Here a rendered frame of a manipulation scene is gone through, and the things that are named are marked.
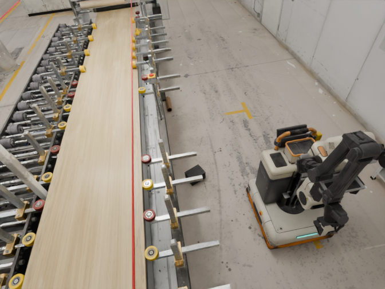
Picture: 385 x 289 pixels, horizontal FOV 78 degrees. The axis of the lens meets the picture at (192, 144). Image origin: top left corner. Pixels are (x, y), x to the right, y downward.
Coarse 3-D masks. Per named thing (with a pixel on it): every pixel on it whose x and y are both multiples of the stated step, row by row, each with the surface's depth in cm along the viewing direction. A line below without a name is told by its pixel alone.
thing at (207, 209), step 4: (200, 208) 168; (204, 208) 168; (208, 208) 168; (180, 212) 167; (184, 212) 167; (188, 212) 167; (192, 212) 166; (196, 212) 166; (200, 212) 167; (204, 212) 168; (160, 216) 166; (164, 216) 166; (168, 216) 166; (180, 216) 166; (184, 216) 167; (156, 220) 164; (160, 220) 165; (164, 220) 166
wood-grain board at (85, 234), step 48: (96, 48) 340; (96, 96) 258; (96, 144) 208; (48, 192) 178; (96, 192) 174; (48, 240) 152; (96, 240) 150; (144, 240) 149; (48, 288) 133; (96, 288) 131; (144, 288) 130
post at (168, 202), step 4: (164, 196) 140; (168, 196) 140; (164, 200) 139; (168, 200) 140; (168, 204) 143; (168, 208) 146; (172, 208) 148; (168, 212) 150; (172, 212) 151; (172, 216) 155; (172, 220) 159
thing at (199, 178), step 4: (196, 176) 182; (200, 176) 182; (176, 180) 181; (180, 180) 181; (184, 180) 181; (188, 180) 180; (192, 180) 181; (196, 180) 181; (200, 180) 182; (156, 184) 180; (160, 184) 180; (164, 184) 180; (172, 184) 180; (176, 184) 181; (180, 184) 182; (152, 188) 179; (156, 188) 180; (160, 188) 181
